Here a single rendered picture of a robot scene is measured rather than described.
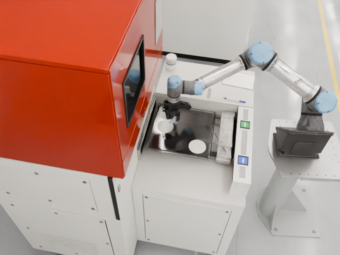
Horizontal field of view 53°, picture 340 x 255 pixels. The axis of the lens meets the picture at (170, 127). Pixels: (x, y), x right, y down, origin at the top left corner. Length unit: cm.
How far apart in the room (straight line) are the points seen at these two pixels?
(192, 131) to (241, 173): 41
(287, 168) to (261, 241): 83
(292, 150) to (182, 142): 65
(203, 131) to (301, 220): 123
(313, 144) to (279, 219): 94
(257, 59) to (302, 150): 63
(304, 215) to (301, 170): 87
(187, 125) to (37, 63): 118
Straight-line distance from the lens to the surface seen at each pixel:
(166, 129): 203
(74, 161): 145
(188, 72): 231
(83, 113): 118
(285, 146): 207
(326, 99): 192
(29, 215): 213
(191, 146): 196
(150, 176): 193
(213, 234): 223
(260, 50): 183
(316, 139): 207
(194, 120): 209
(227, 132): 209
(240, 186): 183
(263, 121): 343
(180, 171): 195
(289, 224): 286
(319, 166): 218
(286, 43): 452
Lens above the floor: 246
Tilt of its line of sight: 50 degrees down
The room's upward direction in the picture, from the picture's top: 2 degrees clockwise
